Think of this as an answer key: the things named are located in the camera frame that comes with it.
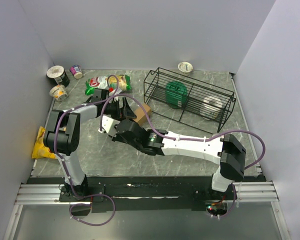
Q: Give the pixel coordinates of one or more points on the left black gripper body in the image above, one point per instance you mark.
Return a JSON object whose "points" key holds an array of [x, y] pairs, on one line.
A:
{"points": [[113, 109]]}

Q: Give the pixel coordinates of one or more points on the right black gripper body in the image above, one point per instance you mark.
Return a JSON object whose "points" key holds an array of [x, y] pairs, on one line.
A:
{"points": [[119, 138]]}

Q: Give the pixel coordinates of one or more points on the brown cardboard express box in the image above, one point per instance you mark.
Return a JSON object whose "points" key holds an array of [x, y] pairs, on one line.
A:
{"points": [[141, 116]]}

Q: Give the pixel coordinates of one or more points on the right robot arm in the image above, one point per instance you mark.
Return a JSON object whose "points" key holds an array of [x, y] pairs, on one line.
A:
{"points": [[224, 151]]}

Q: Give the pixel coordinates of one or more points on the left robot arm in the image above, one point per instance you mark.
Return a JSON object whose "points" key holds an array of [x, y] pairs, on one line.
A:
{"points": [[62, 135]]}

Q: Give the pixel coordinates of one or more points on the green white chips bag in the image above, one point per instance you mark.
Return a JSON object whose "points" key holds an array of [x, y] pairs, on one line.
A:
{"points": [[108, 83]]}

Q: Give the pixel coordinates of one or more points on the purple yogurt cup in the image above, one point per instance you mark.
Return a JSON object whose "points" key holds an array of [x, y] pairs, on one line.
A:
{"points": [[76, 71]]}

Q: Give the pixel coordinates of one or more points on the orange white yogurt cup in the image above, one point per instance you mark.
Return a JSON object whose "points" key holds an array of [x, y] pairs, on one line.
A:
{"points": [[58, 92]]}

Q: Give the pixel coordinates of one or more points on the black tall yogurt cup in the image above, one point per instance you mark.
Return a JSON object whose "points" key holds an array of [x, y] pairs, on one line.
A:
{"points": [[58, 73]]}

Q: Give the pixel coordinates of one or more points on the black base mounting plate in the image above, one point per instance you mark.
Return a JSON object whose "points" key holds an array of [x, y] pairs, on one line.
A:
{"points": [[144, 193]]}

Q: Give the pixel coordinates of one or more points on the white tape roll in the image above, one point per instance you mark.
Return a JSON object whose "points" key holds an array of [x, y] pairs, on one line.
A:
{"points": [[211, 107]]}

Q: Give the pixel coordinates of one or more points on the yellow snack bag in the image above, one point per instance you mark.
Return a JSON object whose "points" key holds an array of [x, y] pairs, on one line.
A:
{"points": [[40, 150]]}

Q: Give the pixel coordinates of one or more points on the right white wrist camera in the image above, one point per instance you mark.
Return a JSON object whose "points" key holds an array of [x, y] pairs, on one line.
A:
{"points": [[108, 126]]}

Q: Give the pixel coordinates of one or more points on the black wire rack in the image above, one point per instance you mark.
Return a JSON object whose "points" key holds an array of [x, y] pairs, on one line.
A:
{"points": [[154, 96]]}

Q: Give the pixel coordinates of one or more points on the aluminium frame rail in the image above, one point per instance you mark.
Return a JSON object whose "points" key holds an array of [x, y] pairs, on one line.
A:
{"points": [[51, 194]]}

